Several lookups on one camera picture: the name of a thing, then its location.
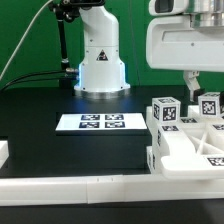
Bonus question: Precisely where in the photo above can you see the black camera stand pole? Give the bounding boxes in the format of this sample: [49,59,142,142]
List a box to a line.
[48,0,105,89]

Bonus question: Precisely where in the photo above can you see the white U-shaped fence frame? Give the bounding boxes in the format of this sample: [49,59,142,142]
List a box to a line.
[0,134,224,206]

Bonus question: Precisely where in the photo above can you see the grey cable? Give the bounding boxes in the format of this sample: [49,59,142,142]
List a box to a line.
[0,0,54,81]

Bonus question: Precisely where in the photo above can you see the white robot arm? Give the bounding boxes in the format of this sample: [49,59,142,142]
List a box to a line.
[75,0,224,101]

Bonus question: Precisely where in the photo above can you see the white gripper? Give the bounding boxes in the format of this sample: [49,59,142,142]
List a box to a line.
[146,0,224,102]

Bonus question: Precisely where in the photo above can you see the white tagged cube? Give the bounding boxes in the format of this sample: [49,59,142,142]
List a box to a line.
[152,97,181,122]
[198,92,221,117]

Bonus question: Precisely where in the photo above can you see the black cables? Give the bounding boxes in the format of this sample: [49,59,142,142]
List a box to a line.
[0,69,80,94]

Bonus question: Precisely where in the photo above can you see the white base tag plate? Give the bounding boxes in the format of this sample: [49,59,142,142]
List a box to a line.
[56,113,147,131]

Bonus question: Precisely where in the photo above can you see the white chair back part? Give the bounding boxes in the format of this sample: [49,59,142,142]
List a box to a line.
[146,106,224,180]

